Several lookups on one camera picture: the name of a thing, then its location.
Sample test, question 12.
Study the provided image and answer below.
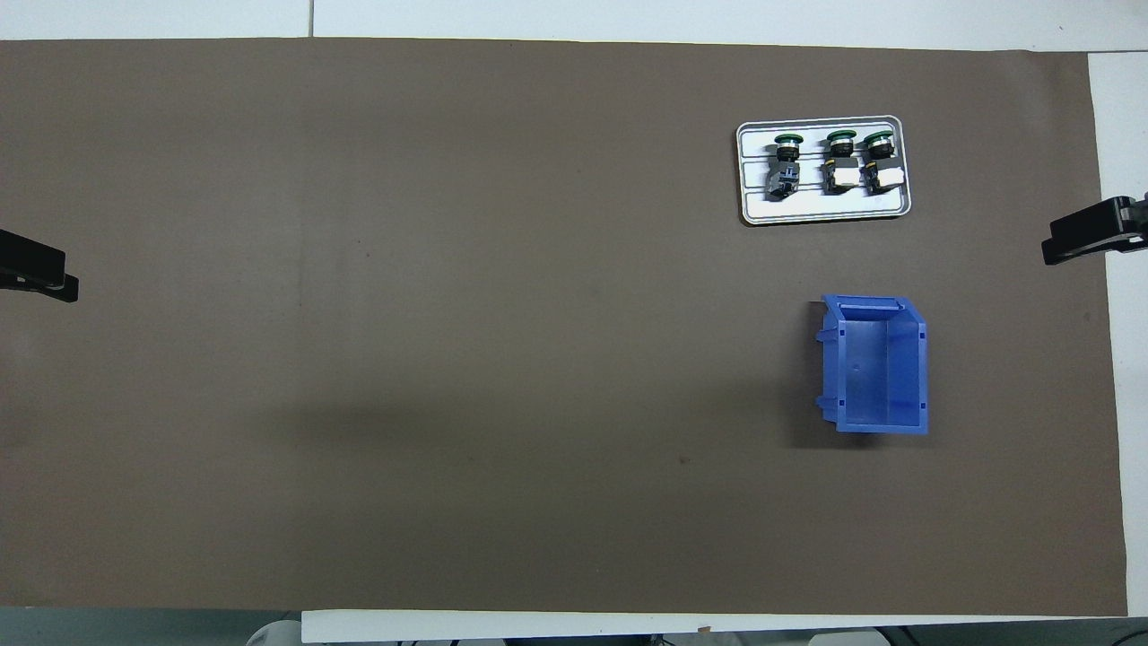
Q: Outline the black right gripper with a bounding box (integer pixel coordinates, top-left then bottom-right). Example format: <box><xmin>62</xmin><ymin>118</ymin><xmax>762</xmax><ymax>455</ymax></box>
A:
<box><xmin>1042</xmin><ymin>192</ymin><xmax>1148</xmax><ymax>266</ymax></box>

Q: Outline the green push button grey block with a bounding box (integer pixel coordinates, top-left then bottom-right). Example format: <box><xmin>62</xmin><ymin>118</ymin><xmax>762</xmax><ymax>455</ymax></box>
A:
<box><xmin>767</xmin><ymin>132</ymin><xmax>805</xmax><ymax>201</ymax></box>

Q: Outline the green push button white block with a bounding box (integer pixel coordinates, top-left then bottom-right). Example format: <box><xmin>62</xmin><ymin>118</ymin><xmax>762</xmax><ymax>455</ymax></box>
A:
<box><xmin>859</xmin><ymin>129</ymin><xmax>904</xmax><ymax>194</ymax></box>
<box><xmin>822</xmin><ymin>129</ymin><xmax>859</xmax><ymax>195</ymax></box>

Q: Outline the blue plastic storage bin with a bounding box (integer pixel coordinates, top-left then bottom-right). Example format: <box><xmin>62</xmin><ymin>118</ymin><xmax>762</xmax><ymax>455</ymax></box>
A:
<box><xmin>814</xmin><ymin>294</ymin><xmax>930</xmax><ymax>436</ymax></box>

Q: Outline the silver metal tray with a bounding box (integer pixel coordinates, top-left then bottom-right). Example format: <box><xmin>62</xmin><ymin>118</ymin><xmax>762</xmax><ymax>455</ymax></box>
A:
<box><xmin>735</xmin><ymin>115</ymin><xmax>913</xmax><ymax>226</ymax></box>

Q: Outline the brown paper table mat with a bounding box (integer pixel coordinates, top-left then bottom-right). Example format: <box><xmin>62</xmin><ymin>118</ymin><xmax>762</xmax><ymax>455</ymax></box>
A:
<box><xmin>0</xmin><ymin>38</ymin><xmax>1129</xmax><ymax>618</ymax></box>

